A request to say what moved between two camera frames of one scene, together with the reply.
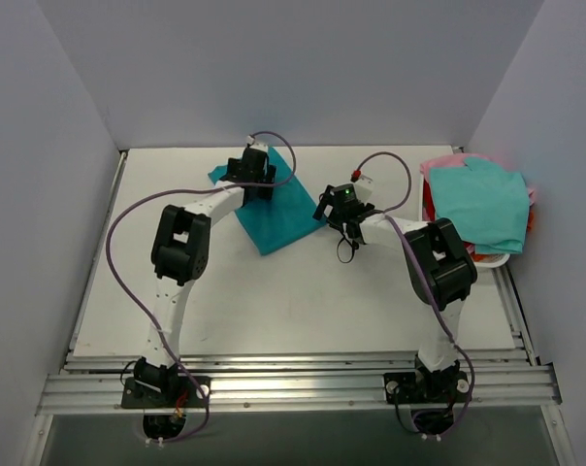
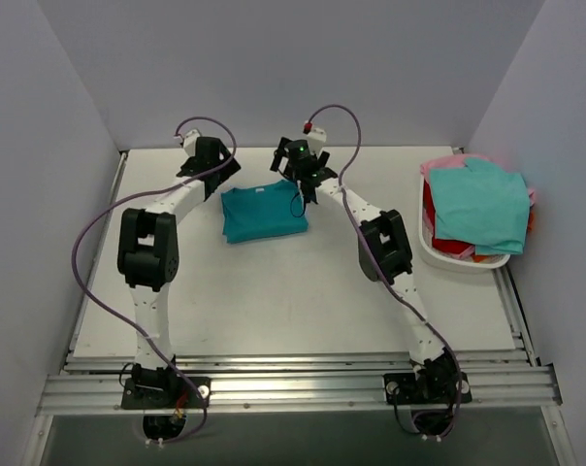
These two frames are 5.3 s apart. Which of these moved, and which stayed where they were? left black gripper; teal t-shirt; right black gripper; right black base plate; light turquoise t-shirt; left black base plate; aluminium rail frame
Moved: right black gripper; teal t-shirt; left black gripper
Stayed: left black base plate; right black base plate; aluminium rail frame; light turquoise t-shirt
